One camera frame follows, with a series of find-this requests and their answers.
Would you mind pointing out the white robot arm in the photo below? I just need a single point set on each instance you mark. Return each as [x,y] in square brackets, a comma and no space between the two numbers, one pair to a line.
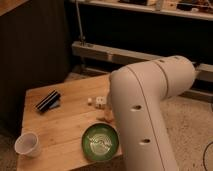
[136,91]

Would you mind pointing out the small white box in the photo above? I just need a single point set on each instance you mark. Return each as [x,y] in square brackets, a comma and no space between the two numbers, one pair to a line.
[100,102]

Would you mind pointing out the grey metal shelf beam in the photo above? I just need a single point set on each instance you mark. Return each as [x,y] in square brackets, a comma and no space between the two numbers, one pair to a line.
[121,56]

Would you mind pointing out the metal vertical pole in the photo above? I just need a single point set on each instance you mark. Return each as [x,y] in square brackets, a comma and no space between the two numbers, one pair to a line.
[82,38]

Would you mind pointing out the green bowl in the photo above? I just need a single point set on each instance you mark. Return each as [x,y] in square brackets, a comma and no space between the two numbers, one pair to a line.
[99,142]

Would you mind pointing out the black rectangular case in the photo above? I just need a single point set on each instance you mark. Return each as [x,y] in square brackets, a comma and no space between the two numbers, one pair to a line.
[51,101]

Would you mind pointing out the white plastic cup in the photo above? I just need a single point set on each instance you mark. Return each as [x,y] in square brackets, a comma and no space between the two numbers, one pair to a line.
[28,144]

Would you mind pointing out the upper shelf with clutter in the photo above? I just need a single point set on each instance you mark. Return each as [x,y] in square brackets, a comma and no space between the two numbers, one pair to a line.
[156,8]

